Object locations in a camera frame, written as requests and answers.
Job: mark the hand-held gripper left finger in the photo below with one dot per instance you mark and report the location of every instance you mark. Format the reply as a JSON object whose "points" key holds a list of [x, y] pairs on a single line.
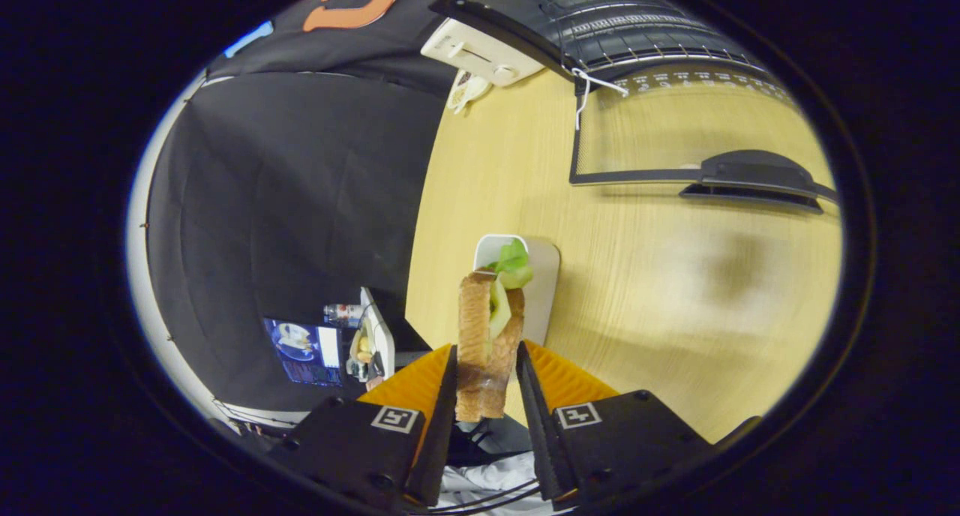
{"points": [[442, 426]]}

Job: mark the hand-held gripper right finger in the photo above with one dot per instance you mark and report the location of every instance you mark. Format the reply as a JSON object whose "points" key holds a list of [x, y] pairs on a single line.
{"points": [[534, 426]]}

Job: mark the toast sandwich with lettuce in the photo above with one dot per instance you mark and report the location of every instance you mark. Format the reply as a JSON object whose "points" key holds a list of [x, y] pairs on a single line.
{"points": [[474, 336]]}

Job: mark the black toaster oven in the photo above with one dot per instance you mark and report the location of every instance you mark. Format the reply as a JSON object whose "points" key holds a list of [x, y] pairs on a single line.
{"points": [[750, 172]]}

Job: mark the white tray with food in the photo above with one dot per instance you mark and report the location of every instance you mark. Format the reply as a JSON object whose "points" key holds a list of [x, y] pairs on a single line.
{"points": [[381, 336]]}

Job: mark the white pop-up toaster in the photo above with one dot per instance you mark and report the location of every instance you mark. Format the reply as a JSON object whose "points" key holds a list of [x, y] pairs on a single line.
{"points": [[480, 51]]}

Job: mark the person's white clothing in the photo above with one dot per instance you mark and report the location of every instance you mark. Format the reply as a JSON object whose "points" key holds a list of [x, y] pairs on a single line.
{"points": [[487, 480]]}

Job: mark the white rectangular plate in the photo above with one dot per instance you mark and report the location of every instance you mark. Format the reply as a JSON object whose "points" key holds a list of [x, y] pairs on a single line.
{"points": [[543, 291]]}

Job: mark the clear bottle with red label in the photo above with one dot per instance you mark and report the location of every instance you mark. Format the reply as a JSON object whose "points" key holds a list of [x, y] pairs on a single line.
{"points": [[343, 313]]}

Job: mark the laptop screen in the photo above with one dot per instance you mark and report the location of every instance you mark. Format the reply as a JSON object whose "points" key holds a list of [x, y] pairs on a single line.
{"points": [[304, 351]]}

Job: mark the black backdrop cloth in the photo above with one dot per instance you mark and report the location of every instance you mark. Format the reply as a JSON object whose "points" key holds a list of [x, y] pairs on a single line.
{"points": [[300, 186]]}

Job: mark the small white dish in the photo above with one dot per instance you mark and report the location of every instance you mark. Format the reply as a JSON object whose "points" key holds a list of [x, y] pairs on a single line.
{"points": [[466, 92]]}

